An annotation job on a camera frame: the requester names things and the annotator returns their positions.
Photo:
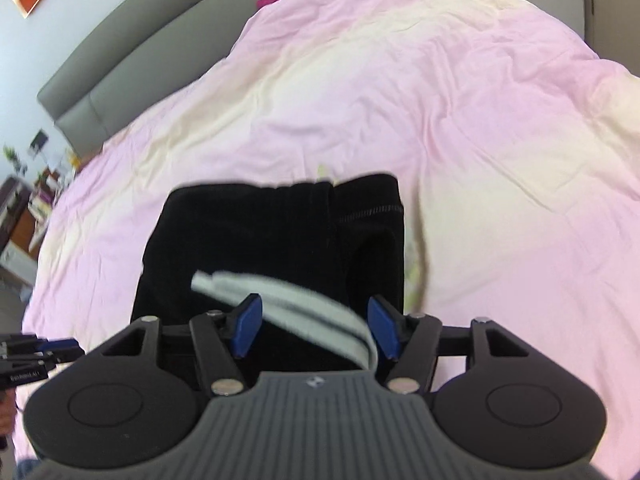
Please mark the person's left hand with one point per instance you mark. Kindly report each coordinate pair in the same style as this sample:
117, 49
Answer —
6, 417

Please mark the pink and cream blanket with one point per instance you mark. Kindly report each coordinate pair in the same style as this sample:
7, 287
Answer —
425, 135

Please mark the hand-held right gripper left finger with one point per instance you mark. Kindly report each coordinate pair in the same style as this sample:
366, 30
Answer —
246, 325

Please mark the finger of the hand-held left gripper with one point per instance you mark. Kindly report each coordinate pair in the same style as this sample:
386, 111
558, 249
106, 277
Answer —
30, 360
62, 344

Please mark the black pants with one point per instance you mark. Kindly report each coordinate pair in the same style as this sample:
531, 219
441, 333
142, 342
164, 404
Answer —
250, 230

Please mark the potted plant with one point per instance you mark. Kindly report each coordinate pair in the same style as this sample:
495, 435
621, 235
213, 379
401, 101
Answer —
14, 159

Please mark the person's leg in jeans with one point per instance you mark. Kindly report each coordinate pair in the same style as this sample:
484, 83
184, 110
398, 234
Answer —
27, 471

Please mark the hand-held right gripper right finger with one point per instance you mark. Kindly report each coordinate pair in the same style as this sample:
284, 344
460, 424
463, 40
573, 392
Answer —
384, 327

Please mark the dark wall switch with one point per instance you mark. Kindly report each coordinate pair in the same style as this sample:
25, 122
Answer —
39, 140

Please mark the cluster of cosmetic bottles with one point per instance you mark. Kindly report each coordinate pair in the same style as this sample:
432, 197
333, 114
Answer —
47, 190

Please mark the grey padded headboard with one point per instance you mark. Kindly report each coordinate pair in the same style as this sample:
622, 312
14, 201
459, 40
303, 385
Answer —
130, 60

